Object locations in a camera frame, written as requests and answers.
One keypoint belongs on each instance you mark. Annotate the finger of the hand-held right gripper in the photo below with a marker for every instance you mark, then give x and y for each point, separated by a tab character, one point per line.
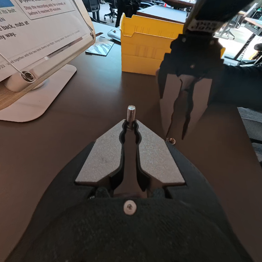
168	96
202	96

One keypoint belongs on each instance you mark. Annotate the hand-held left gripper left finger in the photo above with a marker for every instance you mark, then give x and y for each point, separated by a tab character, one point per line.
98	159

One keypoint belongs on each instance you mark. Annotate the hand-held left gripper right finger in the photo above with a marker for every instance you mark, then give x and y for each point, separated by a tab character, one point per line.
161	159

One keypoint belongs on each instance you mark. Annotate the silver hex nut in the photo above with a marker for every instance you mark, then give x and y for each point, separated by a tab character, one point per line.
171	140

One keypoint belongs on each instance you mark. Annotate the silver steel bolt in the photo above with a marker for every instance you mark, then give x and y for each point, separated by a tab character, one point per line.
131	114

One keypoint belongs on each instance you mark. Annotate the black office chair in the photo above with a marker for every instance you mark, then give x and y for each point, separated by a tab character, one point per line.
227	30
111	10

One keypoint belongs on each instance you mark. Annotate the yellow plastic storage bin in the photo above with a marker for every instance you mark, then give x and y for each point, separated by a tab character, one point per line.
143	51

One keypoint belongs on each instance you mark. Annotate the wooden document stand white base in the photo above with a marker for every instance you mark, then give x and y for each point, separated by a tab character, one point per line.
51	96

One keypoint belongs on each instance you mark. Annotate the silver metal part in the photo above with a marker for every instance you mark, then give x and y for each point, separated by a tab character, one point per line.
113	35

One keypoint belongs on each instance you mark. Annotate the printed instruction sheet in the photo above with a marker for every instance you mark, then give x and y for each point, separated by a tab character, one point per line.
41	30

